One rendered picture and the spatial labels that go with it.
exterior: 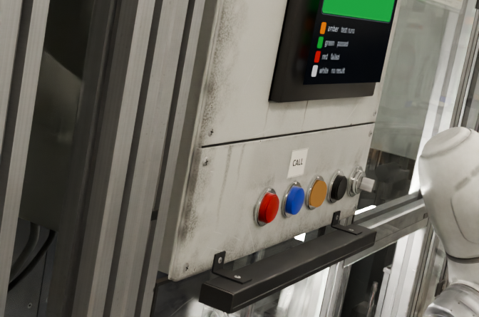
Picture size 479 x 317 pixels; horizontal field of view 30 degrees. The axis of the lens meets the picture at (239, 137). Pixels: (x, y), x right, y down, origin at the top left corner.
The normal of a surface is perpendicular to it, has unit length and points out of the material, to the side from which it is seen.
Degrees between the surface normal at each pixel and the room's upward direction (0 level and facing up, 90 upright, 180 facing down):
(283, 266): 0
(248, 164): 90
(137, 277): 90
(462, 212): 114
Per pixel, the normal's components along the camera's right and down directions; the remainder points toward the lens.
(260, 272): 0.18, -0.97
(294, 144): 0.86, 0.24
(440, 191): -0.60, 0.40
